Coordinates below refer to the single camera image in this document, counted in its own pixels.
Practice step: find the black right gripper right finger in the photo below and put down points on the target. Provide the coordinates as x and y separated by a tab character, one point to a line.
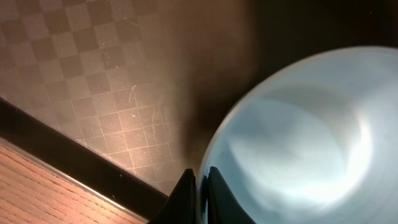
223	208

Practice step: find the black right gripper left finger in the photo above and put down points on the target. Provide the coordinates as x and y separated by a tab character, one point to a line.
180	206

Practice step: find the brown serving tray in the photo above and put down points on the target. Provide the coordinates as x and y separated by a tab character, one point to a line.
124	95

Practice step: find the light blue bowl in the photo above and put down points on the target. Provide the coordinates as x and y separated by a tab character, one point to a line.
314	143

